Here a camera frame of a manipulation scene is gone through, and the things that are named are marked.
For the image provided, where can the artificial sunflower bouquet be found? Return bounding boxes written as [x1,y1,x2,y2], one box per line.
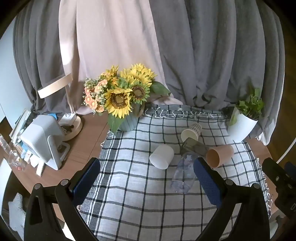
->
[83,63,171,133]

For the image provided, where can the grey curtain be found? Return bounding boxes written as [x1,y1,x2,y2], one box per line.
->
[13,1,285,145]

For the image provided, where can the dark green glass cup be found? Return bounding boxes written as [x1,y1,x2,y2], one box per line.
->
[180,138,209,158]

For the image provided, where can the orange paper cup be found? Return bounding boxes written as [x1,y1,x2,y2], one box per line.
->
[206,145,234,168]

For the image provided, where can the houndstooth patterned paper cup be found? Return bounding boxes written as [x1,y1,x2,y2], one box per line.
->
[181,123,202,142]

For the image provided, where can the green potted plant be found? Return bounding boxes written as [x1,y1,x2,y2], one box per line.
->
[229,88,264,126]

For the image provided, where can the light blue ribbed vase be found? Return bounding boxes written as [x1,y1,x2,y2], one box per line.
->
[119,103,140,132]

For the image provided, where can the beige pink curtain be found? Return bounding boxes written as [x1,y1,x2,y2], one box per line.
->
[58,1,186,115]

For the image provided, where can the clear plastic packet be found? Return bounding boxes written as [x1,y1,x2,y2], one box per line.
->
[0,135,26,171]

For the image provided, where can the white paper cup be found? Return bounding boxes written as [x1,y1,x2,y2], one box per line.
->
[149,144,175,170]

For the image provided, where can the checkered grey white tablecloth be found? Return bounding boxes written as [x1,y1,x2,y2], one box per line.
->
[80,104,269,240]

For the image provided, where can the white desk fan device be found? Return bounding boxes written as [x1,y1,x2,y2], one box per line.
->
[20,115,70,171]

